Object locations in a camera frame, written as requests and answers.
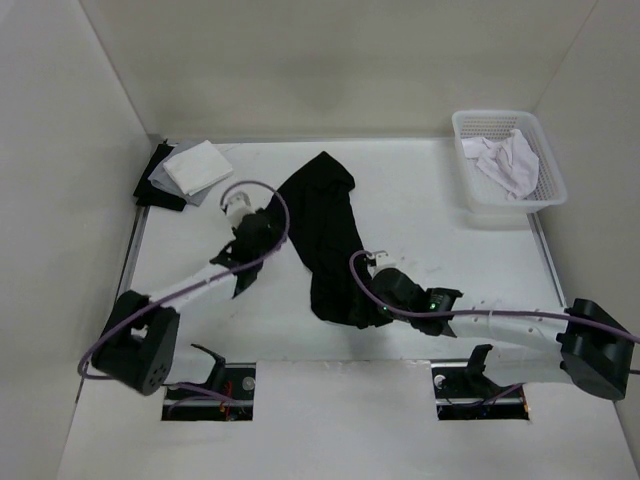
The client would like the black tank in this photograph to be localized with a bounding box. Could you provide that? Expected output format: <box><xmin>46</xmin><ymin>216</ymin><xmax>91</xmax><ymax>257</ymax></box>
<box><xmin>278</xmin><ymin>152</ymin><xmax>390</xmax><ymax>329</ymax></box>
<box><xmin>133</xmin><ymin>142</ymin><xmax>187</xmax><ymax>212</ymax></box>

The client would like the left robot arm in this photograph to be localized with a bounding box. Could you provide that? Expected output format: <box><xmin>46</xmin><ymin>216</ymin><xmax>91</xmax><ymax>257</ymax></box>
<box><xmin>78</xmin><ymin>209</ymin><xmax>290</xmax><ymax>396</ymax></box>

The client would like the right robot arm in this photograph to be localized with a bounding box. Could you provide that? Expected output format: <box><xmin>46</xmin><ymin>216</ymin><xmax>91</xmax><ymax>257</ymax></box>
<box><xmin>358</xmin><ymin>267</ymin><xmax>639</xmax><ymax>401</ymax></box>

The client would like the folded white tank top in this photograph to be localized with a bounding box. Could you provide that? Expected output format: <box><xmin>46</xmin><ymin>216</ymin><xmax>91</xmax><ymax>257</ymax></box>
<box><xmin>163</xmin><ymin>140</ymin><xmax>233</xmax><ymax>196</ymax></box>

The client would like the folded grey tank top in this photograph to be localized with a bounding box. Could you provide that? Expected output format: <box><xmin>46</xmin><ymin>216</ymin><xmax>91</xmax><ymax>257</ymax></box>
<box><xmin>147</xmin><ymin>140</ymin><xmax>212</xmax><ymax>206</ymax></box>

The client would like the folded black tank top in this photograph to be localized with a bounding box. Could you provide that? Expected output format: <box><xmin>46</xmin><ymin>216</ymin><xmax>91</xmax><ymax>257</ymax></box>
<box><xmin>133</xmin><ymin>142</ymin><xmax>187</xmax><ymax>212</ymax></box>

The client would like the crumpled white tank top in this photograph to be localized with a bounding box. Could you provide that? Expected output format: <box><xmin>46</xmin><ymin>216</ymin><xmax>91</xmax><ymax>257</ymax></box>
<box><xmin>462</xmin><ymin>129</ymin><xmax>540</xmax><ymax>200</ymax></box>

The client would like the white plastic mesh basket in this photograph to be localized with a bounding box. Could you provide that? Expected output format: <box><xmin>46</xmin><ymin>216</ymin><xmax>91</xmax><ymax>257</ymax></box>
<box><xmin>452</xmin><ymin>110</ymin><xmax>568</xmax><ymax>215</ymax></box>

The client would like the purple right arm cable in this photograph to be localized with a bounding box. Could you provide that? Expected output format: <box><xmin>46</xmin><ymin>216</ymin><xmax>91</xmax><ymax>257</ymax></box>
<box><xmin>348</xmin><ymin>249</ymin><xmax>640</xmax><ymax>406</ymax></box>

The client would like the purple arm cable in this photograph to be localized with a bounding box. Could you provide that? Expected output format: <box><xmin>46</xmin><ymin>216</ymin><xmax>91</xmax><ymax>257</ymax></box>
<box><xmin>77</xmin><ymin>179</ymin><xmax>291</xmax><ymax>419</ymax></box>
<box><xmin>348</xmin><ymin>249</ymin><xmax>640</xmax><ymax>406</ymax></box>

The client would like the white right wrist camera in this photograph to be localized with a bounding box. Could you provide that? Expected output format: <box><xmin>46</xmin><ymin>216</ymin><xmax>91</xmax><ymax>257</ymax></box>
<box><xmin>366</xmin><ymin>250</ymin><xmax>396</xmax><ymax>277</ymax></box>

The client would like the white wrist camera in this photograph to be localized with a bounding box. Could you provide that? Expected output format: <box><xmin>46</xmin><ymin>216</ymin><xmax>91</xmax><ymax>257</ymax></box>
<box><xmin>366</xmin><ymin>250</ymin><xmax>396</xmax><ymax>277</ymax></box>
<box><xmin>221</xmin><ymin>191</ymin><xmax>255</xmax><ymax>226</ymax></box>

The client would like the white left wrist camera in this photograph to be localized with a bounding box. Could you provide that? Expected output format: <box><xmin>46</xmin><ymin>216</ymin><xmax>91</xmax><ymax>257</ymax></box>
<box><xmin>221</xmin><ymin>191</ymin><xmax>255</xmax><ymax>226</ymax></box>

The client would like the left metal table rail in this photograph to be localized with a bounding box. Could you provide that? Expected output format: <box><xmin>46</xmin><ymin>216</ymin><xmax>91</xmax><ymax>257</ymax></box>
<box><xmin>102</xmin><ymin>133</ymin><xmax>169</xmax><ymax>361</ymax></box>

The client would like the metal table rail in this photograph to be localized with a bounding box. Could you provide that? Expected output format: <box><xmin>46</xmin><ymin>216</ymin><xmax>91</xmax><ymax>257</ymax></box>
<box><xmin>102</xmin><ymin>133</ymin><xmax>169</xmax><ymax>361</ymax></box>
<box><xmin>527</xmin><ymin>213</ymin><xmax>567</xmax><ymax>308</ymax></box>

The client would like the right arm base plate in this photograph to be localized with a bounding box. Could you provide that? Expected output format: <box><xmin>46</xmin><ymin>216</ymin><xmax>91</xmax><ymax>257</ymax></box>
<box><xmin>431</xmin><ymin>361</ymin><xmax>529</xmax><ymax>421</ymax></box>

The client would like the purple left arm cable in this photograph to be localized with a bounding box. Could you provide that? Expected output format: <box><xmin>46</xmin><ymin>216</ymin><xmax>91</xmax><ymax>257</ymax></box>
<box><xmin>77</xmin><ymin>179</ymin><xmax>291</xmax><ymax>419</ymax></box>

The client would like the right metal table rail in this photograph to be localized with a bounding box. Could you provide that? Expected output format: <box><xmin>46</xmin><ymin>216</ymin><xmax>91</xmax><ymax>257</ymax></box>
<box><xmin>527</xmin><ymin>213</ymin><xmax>567</xmax><ymax>308</ymax></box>

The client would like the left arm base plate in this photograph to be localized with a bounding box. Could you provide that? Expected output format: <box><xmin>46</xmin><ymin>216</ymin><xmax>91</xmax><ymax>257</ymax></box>
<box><xmin>161</xmin><ymin>363</ymin><xmax>257</xmax><ymax>422</ymax></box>

